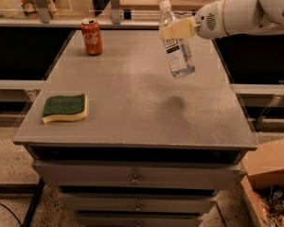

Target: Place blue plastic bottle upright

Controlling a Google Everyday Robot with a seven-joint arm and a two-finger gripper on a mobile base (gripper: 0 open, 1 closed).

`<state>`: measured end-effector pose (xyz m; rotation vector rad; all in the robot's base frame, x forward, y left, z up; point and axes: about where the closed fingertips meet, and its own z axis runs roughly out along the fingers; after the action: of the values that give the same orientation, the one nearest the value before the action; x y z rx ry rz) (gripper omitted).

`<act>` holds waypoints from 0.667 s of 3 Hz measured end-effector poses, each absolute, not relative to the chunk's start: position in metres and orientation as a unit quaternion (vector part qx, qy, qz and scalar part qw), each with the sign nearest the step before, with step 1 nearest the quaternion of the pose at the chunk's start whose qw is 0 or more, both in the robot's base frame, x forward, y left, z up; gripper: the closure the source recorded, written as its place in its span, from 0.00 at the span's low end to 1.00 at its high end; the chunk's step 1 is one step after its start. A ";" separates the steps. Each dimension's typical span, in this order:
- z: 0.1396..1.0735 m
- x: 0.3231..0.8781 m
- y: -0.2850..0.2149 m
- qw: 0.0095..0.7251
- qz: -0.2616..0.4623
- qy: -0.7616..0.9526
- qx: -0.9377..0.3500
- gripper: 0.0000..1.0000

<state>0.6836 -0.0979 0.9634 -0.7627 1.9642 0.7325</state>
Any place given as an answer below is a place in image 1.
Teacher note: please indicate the grey drawer cabinet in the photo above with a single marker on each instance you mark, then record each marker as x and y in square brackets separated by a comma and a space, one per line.
[154, 150]

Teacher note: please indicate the cardboard box with snacks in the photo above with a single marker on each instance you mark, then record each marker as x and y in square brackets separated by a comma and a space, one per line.
[265, 168]

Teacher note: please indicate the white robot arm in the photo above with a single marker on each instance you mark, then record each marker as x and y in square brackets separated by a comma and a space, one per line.
[230, 17]

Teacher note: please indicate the green and yellow sponge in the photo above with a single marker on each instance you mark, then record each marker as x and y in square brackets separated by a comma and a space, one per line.
[65, 108]

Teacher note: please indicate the red cola can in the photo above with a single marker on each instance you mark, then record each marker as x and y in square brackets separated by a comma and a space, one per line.
[91, 36]

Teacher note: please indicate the metal railing with posts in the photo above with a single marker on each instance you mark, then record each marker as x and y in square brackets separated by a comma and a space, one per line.
[114, 22]

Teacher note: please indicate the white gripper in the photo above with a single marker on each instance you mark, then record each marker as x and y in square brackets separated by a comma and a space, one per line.
[208, 22]

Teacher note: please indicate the clear plastic water bottle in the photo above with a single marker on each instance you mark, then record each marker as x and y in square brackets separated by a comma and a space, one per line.
[177, 50]

